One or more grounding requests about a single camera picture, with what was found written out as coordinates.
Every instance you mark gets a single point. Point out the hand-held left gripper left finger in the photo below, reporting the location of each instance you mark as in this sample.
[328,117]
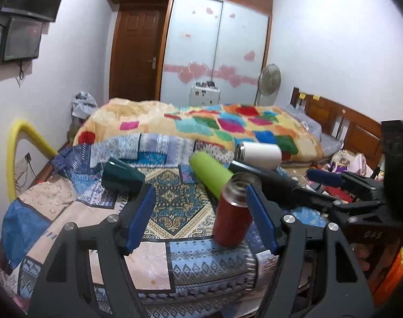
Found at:
[141,217]

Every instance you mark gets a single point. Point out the blue patterned blanket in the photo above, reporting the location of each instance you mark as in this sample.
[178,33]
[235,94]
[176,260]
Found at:
[188,265]

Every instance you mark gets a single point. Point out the small wall-mounted screen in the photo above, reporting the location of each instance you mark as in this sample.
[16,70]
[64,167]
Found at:
[21,38]

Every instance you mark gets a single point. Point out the red open thermos bottle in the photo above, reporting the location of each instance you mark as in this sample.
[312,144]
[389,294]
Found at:
[229,217]

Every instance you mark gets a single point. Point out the pink cloth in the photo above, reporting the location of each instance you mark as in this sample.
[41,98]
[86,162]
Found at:
[355,164]

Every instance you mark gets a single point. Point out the white bottle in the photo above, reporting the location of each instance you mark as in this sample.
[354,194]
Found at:
[261,155]

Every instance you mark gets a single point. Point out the green bottle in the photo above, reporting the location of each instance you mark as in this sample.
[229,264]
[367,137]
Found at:
[209,174]

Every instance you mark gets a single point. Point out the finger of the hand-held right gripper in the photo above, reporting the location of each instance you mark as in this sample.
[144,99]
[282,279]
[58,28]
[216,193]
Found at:
[317,198]
[324,177]

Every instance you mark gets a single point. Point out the colourful patchwork quilt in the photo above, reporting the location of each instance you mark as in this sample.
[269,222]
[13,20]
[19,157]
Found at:
[194,122]

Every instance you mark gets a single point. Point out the white appliance box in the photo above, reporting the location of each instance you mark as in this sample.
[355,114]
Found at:
[204,94]

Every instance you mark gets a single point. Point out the wooden headboard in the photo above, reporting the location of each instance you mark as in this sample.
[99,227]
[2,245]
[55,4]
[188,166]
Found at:
[353,126]

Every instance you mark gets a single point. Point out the dark green cup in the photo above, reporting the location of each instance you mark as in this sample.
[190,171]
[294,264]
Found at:
[122,175]

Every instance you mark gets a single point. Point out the standing fan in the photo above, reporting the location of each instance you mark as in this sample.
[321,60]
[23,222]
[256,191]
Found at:
[269,79]

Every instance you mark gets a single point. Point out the yellow foam tube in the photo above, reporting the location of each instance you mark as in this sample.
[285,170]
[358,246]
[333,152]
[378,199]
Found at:
[17,149]

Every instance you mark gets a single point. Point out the wardrobe with frosted sliding doors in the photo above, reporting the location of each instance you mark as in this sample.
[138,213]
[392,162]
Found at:
[214,46]

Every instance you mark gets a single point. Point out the wall socket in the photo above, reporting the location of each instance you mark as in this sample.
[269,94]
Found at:
[28,157]

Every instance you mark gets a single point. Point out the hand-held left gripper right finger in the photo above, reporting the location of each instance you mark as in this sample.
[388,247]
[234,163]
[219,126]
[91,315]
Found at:
[261,218]

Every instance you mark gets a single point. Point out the brown wooden door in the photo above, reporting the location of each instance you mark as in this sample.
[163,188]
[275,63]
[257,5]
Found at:
[135,53]

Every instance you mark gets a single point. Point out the black cup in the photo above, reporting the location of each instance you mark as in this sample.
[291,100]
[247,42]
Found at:
[271,175]

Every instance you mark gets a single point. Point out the grey pillow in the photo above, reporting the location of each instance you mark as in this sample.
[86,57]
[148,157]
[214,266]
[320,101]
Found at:
[315,129]

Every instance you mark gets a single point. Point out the person's right hand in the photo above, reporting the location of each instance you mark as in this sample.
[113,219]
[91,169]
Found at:
[362,255]

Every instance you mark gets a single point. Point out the grey cloth bundle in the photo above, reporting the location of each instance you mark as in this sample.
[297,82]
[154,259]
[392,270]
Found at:
[83,104]

